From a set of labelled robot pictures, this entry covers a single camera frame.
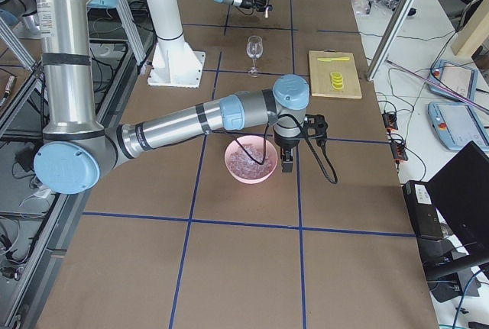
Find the steel double jigger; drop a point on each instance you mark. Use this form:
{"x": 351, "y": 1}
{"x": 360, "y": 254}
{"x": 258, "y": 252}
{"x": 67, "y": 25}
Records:
{"x": 267, "y": 8}

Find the clear wine glass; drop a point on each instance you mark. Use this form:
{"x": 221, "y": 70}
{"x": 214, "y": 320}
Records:
{"x": 254, "y": 50}

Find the clear ice cubes pile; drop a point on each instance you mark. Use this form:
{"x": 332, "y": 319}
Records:
{"x": 250, "y": 162}

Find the pink bowl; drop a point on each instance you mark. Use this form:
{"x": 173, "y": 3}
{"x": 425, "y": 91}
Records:
{"x": 257, "y": 141}

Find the yellow plastic knife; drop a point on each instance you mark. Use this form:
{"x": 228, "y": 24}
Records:
{"x": 333, "y": 59}

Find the bamboo cutting board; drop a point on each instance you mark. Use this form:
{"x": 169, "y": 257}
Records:
{"x": 321, "y": 84}

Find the clear plastic bag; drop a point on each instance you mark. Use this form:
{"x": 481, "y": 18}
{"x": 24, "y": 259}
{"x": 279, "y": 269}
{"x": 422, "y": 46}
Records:
{"x": 363, "y": 7}

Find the black box device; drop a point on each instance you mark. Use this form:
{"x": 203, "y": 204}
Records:
{"x": 422, "y": 212}

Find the metal rod with green tip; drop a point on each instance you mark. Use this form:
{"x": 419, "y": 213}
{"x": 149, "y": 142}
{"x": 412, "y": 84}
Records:
{"x": 441, "y": 87}

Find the near blue teach pendant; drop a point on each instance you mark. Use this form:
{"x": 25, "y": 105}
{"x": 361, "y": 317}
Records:
{"x": 456, "y": 125}

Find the blue teach pendant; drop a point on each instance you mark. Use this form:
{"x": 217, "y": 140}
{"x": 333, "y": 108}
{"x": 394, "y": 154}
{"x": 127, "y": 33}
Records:
{"x": 459, "y": 78}
{"x": 456, "y": 125}

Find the black laptop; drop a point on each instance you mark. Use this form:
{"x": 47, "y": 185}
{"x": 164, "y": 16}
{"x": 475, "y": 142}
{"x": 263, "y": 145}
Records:
{"x": 459, "y": 190}

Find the far blue teach pendant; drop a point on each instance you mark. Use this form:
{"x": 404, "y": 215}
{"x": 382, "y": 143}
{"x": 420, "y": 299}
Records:
{"x": 459, "y": 78}

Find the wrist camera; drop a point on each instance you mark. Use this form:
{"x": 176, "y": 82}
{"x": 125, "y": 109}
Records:
{"x": 316, "y": 129}

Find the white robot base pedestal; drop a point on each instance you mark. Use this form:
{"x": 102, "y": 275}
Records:
{"x": 175, "y": 63}

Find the aluminium frame post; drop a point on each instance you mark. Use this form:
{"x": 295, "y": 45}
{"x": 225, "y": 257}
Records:
{"x": 391, "y": 32}

